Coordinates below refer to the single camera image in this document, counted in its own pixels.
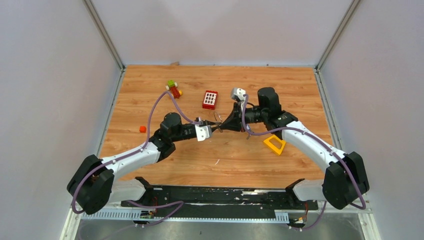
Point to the silver keyring with keys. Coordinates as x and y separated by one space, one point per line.
218 119

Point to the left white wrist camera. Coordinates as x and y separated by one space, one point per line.
201 135

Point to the colourful toy brick car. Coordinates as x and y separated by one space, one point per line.
172 87

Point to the yellow triangular plastic piece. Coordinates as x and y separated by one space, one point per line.
275 144

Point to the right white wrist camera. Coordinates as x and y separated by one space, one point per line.
239 96

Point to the red window toy brick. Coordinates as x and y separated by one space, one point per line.
210 100

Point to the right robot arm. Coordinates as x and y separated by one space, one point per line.
345 179

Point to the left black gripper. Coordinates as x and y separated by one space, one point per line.
206 123

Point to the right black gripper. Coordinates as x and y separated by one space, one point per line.
234 121

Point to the small orange toy brick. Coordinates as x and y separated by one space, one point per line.
142 129

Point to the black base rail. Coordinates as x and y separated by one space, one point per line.
201 202

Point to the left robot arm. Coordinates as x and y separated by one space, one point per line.
97 180

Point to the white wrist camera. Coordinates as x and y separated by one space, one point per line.
201 135
239 96

